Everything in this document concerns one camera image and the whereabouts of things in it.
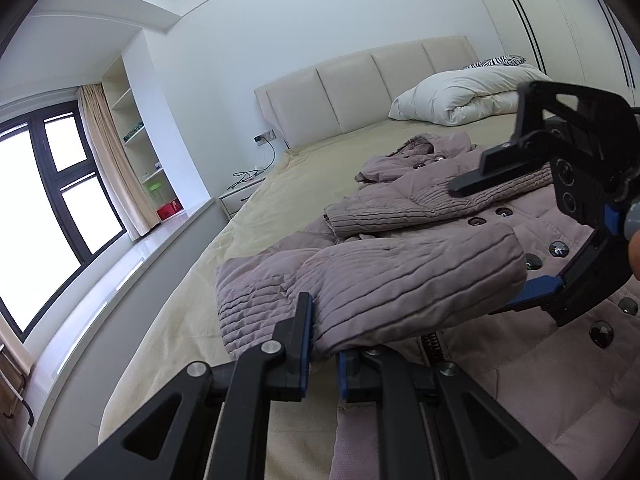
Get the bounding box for mauve quilted down jacket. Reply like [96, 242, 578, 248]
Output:
[215, 132, 640, 480]

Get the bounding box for white window sill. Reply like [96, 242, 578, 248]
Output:
[25, 195, 231, 471]

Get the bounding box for black cables on nightstand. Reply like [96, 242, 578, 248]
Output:
[231, 137, 277, 184]

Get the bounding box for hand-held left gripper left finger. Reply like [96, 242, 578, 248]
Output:
[64, 291, 315, 480]

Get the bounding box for white nightstand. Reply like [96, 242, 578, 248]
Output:
[220, 176, 266, 218]

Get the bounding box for bed with beige sheet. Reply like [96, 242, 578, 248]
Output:
[97, 105, 640, 480]

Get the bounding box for beige curtain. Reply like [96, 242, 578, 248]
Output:
[77, 84, 161, 235]

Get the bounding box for beige padded headboard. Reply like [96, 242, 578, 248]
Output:
[254, 35, 478, 150]

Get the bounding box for person's right hand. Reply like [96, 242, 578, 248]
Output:
[628, 230, 640, 282]

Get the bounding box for zebra striped pillow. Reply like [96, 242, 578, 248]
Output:
[462, 55, 527, 70]

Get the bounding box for white built-in shelf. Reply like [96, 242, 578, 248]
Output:
[102, 55, 187, 236]

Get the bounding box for white folded duvet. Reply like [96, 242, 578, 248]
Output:
[389, 64, 551, 126]

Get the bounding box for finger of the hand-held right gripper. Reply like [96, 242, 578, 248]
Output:
[447, 132, 553, 198]
[492, 227, 633, 329]

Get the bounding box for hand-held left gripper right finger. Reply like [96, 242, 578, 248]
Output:
[336, 345, 578, 480]

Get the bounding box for black framed window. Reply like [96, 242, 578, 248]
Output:
[0, 101, 126, 343]

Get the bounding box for white wardrobe with black strips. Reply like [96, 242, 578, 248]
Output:
[460, 0, 640, 111]

